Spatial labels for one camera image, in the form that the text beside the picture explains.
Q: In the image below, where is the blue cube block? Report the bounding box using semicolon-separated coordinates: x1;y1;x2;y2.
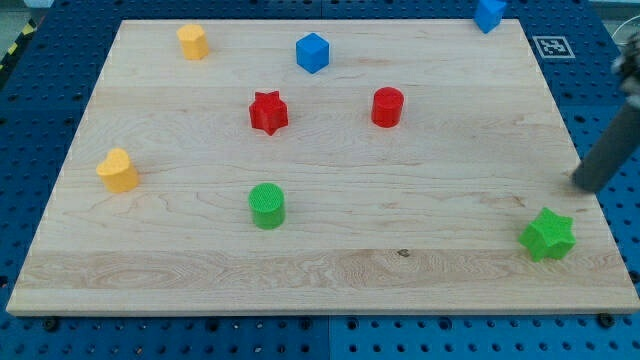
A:
296;33;330;74

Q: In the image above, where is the red star block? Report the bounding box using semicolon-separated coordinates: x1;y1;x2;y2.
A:
249;91;289;136

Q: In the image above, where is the yellow pentagon block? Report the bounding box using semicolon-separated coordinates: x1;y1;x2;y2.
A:
176;24;209;60

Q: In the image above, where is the blue triangle block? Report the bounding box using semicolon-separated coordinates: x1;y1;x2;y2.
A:
473;0;507;34

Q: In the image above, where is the yellow heart block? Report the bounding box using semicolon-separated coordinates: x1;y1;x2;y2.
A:
96;148;139;193

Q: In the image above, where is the green star block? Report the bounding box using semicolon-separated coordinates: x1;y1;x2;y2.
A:
518;207;576;262

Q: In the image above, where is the green cylinder block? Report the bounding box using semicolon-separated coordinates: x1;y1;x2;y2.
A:
248;183;286;230

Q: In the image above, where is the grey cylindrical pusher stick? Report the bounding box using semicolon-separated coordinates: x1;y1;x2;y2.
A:
572;100;639;193

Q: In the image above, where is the white fiducial marker tag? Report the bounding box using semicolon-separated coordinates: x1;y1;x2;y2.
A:
532;35;575;59

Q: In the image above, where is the wooden board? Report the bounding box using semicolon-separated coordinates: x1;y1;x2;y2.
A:
7;19;639;317

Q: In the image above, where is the red cylinder block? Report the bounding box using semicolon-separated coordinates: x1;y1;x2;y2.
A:
371;87;404;128

